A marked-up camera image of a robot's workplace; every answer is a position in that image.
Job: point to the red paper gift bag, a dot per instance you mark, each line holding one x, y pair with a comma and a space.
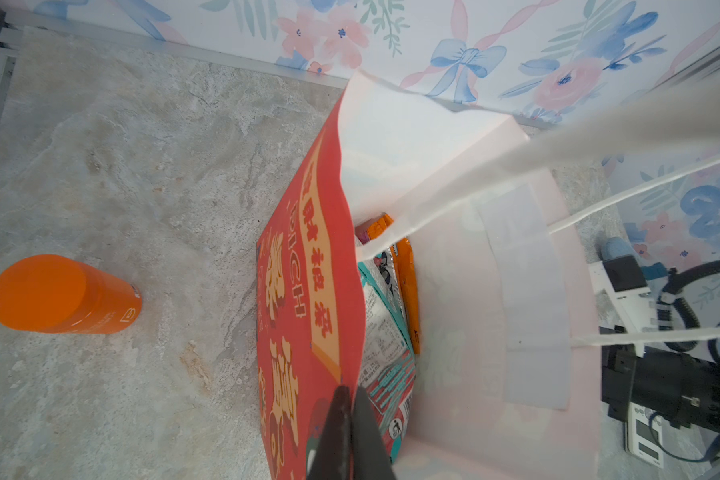
508, 380

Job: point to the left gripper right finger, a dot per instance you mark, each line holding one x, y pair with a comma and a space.
370, 459

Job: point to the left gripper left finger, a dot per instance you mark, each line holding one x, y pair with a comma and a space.
332, 460

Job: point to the teal candy bag back side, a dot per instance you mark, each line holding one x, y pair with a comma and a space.
388, 367

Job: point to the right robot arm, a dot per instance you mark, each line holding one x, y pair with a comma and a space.
683, 389

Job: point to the orange plastic bottle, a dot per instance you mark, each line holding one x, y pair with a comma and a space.
56, 295

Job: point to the orange Fox's fruits candy bag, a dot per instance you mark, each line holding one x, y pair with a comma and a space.
403, 260

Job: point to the white calculator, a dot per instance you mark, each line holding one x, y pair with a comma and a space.
642, 439

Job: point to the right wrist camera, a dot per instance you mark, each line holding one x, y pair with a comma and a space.
622, 283

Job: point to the blue glasses case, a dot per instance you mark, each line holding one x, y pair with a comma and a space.
614, 248

